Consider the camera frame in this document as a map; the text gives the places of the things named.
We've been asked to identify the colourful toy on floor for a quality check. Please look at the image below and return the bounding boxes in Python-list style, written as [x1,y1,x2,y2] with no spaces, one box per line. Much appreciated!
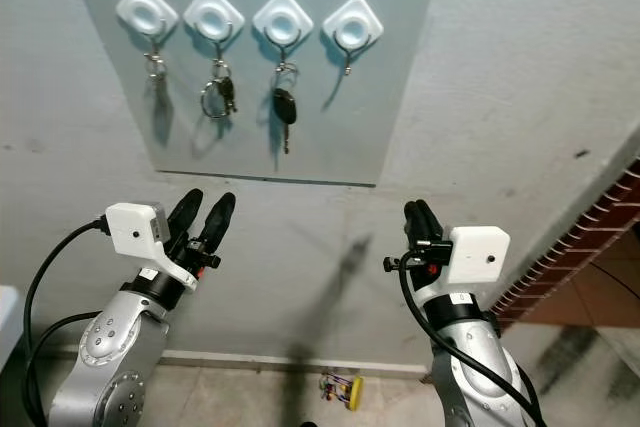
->
[319,371,365,414]

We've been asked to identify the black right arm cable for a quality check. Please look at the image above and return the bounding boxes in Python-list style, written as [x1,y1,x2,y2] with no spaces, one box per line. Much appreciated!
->
[397,252,547,427]

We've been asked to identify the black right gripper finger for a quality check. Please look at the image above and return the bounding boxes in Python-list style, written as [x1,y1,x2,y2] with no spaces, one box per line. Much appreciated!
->
[403,200,432,247]
[419,199,448,244]

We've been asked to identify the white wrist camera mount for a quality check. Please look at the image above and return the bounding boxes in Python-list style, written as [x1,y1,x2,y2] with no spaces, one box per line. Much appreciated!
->
[432,225,512,300]
[105,202,199,291]

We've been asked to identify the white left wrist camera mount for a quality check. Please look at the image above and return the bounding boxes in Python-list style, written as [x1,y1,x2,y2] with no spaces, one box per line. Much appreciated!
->
[105,202,199,291]

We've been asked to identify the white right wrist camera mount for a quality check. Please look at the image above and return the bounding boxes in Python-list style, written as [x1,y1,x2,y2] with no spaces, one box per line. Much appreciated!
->
[432,225,512,300]

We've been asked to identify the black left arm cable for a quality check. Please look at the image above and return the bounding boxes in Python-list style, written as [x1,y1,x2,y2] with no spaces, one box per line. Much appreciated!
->
[22,215,113,427]

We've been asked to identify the black car key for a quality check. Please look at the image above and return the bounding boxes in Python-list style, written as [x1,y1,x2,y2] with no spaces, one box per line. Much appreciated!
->
[271,63,300,156]

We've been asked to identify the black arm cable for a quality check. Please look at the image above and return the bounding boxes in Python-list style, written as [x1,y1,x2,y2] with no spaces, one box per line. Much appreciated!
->
[397,252,547,427]
[22,215,113,427]

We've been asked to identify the key bunch on large ring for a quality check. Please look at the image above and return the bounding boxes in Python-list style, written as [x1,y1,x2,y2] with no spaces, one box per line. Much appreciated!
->
[199,60,239,121]

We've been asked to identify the white diamond wall hook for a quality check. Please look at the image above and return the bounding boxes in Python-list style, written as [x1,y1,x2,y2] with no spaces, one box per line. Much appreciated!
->
[322,0,385,76]
[115,0,180,58]
[183,0,246,63]
[252,0,315,68]

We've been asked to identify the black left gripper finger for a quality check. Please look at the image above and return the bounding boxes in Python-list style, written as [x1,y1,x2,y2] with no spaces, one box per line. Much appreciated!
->
[199,192,238,249]
[167,188,205,244]

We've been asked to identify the grey wall panel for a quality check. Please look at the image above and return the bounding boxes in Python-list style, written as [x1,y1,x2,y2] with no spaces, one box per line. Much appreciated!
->
[63,0,446,188]

